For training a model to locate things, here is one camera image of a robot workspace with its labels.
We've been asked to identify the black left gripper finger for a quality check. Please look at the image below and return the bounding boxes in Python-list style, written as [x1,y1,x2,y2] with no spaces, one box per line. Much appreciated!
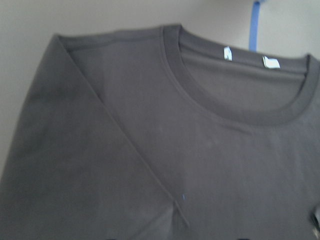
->
[310,207,320,237]

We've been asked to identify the brown t-shirt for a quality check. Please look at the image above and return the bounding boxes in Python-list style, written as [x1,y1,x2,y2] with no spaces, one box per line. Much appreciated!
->
[0,24,320,240]

